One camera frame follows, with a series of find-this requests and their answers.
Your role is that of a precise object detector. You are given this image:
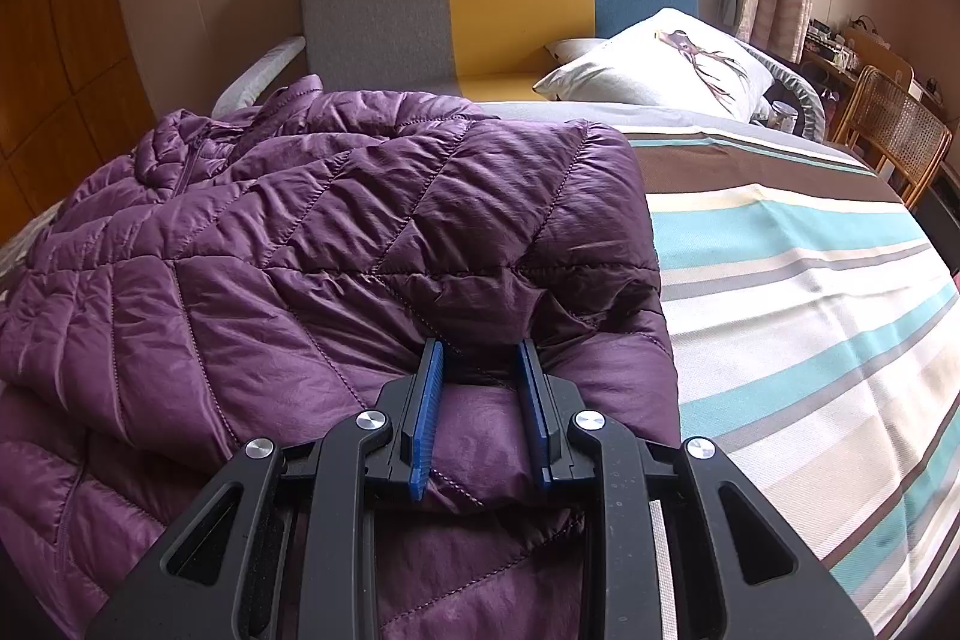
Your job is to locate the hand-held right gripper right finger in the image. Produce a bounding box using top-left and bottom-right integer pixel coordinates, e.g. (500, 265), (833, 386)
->
(516, 338), (875, 640)

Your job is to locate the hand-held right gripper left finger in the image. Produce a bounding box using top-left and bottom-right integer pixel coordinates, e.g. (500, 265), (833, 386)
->
(86, 338), (451, 640)

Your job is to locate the purple down jacket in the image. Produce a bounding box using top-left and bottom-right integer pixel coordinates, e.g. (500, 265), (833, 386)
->
(0, 74), (681, 640)

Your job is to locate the striped bed sheet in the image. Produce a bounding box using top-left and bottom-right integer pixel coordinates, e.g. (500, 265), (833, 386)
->
(0, 100), (960, 640)

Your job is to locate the white deer print pillow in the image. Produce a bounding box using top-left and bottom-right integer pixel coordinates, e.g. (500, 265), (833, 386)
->
(532, 6), (775, 124)

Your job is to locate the grey pillow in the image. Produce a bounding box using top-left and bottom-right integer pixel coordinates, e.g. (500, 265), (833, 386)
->
(544, 36), (612, 65)

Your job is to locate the rattan chair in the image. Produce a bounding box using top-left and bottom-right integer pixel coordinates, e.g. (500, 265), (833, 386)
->
(832, 64), (953, 210)

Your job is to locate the cluttered wooden desk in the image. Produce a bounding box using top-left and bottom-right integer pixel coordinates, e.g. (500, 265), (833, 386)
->
(799, 14), (960, 124)

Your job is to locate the wooden wardrobe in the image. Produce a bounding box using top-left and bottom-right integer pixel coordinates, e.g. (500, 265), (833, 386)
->
(0, 0), (162, 244)

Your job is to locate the grey padded bed rail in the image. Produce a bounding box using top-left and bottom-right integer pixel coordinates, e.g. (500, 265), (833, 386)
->
(212, 36), (307, 120)

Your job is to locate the grey mesh bed rail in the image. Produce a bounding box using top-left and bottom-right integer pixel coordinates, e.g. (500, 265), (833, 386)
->
(739, 44), (826, 142)

